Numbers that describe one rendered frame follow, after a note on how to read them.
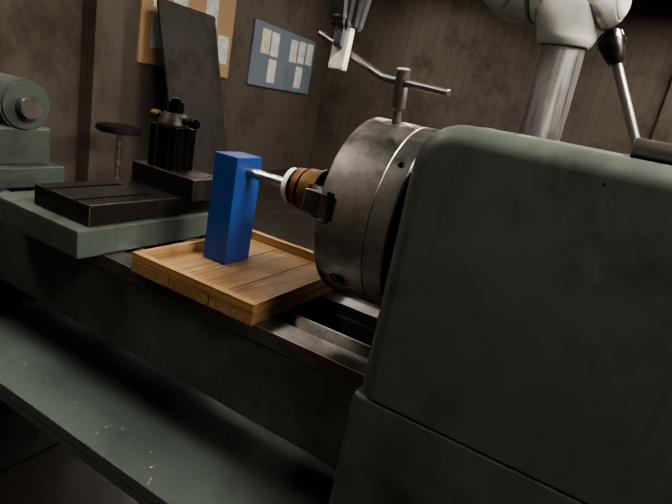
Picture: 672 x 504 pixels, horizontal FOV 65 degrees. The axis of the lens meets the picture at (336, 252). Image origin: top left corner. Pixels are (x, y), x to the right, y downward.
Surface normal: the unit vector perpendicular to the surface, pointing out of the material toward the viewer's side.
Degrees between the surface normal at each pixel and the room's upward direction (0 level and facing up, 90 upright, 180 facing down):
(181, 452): 0
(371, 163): 54
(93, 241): 90
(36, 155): 90
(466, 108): 90
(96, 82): 90
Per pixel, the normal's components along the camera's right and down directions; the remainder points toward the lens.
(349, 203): -0.45, -0.03
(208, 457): 0.18, -0.94
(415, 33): -0.38, 0.20
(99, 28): 0.91, 0.27
